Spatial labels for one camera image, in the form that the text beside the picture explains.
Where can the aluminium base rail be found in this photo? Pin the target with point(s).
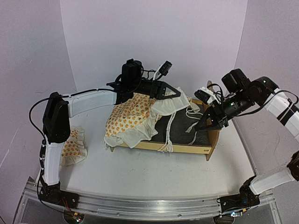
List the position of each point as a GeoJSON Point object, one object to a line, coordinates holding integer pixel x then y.
{"type": "Point", "coordinates": [95, 209]}

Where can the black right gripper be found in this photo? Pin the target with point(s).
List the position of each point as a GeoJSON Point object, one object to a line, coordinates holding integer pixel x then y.
{"type": "Point", "coordinates": [222, 117]}

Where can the wooden pet bed frame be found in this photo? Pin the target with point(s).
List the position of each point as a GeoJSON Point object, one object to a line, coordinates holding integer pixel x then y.
{"type": "Point", "coordinates": [168, 146]}

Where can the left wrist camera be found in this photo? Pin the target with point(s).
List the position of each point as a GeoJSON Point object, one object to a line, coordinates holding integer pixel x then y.
{"type": "Point", "coordinates": [162, 70]}

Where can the grey bed mat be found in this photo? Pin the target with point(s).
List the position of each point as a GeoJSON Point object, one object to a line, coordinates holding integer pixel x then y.
{"type": "Point", "coordinates": [182, 129]}

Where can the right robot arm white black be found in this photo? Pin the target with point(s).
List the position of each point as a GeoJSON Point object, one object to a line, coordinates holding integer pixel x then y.
{"type": "Point", "coordinates": [275, 101]}

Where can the small duck print pillow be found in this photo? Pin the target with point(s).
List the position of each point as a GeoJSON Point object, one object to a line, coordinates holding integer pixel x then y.
{"type": "Point", "coordinates": [74, 150]}

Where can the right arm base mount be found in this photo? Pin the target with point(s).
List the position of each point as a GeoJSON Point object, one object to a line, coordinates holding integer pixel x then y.
{"type": "Point", "coordinates": [243, 200]}

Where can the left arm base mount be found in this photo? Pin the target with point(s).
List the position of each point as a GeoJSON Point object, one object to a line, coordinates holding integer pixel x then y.
{"type": "Point", "coordinates": [54, 195]}

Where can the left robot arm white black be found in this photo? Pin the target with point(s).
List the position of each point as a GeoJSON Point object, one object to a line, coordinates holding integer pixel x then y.
{"type": "Point", "coordinates": [60, 108]}

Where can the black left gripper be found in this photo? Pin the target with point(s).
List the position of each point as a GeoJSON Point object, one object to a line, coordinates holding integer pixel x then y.
{"type": "Point", "coordinates": [161, 95]}

